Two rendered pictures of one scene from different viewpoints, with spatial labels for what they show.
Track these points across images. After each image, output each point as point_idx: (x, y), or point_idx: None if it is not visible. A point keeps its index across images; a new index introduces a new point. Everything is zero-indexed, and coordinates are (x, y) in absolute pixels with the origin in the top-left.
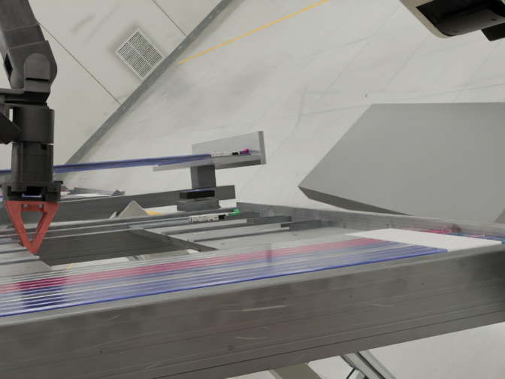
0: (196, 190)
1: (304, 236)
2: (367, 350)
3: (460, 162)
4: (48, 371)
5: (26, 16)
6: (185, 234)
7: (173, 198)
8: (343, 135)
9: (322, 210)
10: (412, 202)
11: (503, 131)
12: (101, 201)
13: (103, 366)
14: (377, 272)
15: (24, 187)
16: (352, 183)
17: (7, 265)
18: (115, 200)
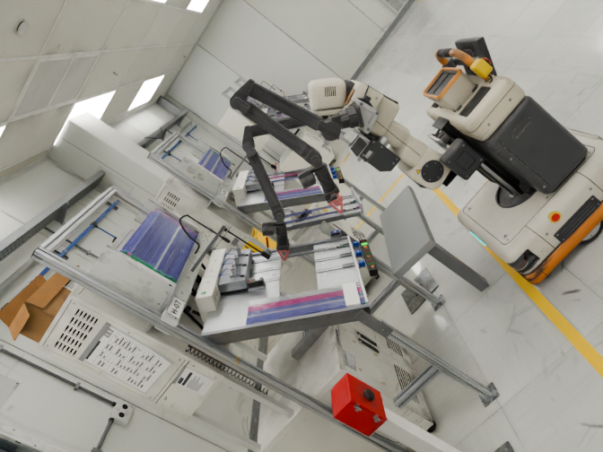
0: (334, 232)
1: (341, 275)
2: None
3: (404, 240)
4: (266, 331)
5: (275, 201)
6: (319, 262)
7: (337, 218)
8: (396, 197)
9: (353, 260)
10: (390, 249)
11: (415, 235)
12: (313, 221)
13: (275, 330)
14: (324, 315)
15: (279, 248)
16: (387, 228)
17: (272, 281)
18: (318, 221)
